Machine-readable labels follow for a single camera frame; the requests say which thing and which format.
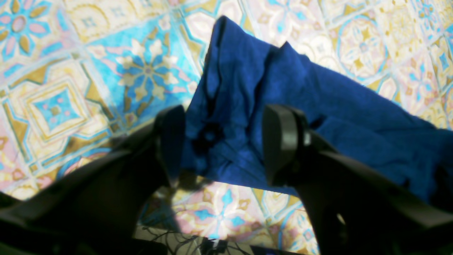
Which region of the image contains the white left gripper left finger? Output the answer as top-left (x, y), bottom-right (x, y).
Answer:
top-left (1, 105), bottom-right (185, 255)

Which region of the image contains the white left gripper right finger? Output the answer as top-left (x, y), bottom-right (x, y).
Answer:
top-left (262, 104), bottom-right (453, 255)

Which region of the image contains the blue long-sleeve T-shirt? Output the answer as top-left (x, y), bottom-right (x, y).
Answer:
top-left (181, 16), bottom-right (453, 212)

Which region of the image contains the patterned tile tablecloth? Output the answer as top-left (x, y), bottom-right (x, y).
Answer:
top-left (0, 0), bottom-right (453, 255)

